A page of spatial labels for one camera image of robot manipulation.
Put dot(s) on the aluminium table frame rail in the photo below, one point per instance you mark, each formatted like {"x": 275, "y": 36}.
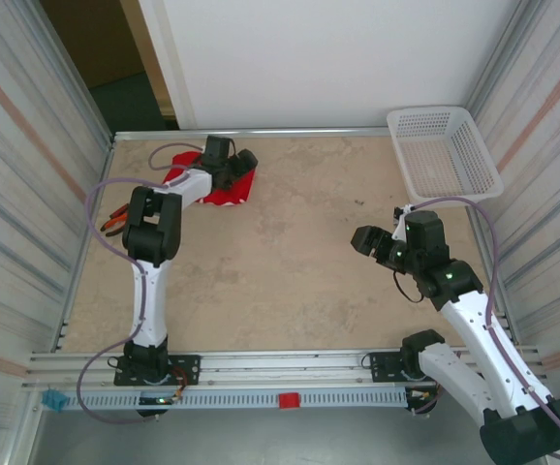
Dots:
{"x": 309, "y": 132}

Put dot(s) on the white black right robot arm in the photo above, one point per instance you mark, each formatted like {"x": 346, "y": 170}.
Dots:
{"x": 474, "y": 329}

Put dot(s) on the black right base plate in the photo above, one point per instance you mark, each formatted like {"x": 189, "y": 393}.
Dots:
{"x": 382, "y": 365}

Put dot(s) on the red t-shirt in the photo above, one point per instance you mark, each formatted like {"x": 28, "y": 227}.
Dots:
{"x": 234, "y": 194}

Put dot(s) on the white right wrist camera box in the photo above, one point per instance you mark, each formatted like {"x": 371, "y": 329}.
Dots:
{"x": 401, "y": 225}

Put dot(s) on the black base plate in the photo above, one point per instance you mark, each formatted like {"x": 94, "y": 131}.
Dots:
{"x": 382, "y": 365}
{"x": 185, "y": 369}

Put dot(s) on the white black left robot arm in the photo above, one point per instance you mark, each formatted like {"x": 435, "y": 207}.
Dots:
{"x": 151, "y": 300}

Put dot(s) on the small red block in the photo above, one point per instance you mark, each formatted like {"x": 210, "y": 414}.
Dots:
{"x": 289, "y": 401}

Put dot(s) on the white perforated plastic basket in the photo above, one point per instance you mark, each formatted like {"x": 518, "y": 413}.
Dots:
{"x": 444, "y": 160}

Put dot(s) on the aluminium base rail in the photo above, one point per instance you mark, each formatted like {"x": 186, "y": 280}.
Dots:
{"x": 285, "y": 363}

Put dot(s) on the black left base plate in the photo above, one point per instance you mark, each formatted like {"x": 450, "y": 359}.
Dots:
{"x": 185, "y": 369}

